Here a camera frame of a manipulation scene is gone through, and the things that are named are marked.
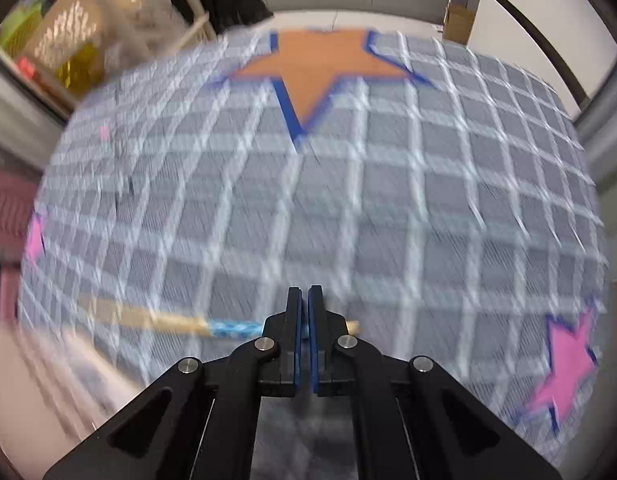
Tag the blue patterned wooden chopstick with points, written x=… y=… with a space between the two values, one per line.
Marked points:
x=228 y=329

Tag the red printed sign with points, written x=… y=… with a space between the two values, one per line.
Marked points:
x=27 y=67

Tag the stack of pink stools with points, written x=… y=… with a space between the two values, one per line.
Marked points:
x=8 y=210

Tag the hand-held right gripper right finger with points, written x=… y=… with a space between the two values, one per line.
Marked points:
x=388 y=410

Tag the cardboard box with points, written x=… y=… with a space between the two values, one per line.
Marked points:
x=459 y=22

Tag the beige flower-cut cart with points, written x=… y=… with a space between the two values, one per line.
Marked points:
x=88 y=15

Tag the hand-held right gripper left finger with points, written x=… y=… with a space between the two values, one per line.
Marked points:
x=228 y=410

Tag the yellow oil bottle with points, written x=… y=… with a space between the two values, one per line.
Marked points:
x=78 y=70

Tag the green plastic basket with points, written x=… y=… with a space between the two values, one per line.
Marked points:
x=23 y=17

